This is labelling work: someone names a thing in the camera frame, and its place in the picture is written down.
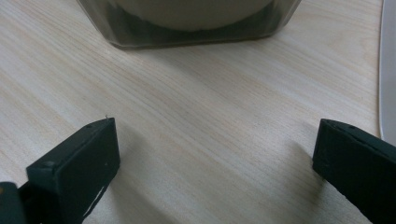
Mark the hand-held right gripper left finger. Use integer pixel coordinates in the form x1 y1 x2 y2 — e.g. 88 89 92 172
19 117 121 224

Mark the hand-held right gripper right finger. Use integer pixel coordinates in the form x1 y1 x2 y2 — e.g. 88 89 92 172
312 118 396 224

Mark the dark translucent plastic container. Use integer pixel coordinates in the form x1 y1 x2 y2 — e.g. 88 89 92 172
76 0 303 50

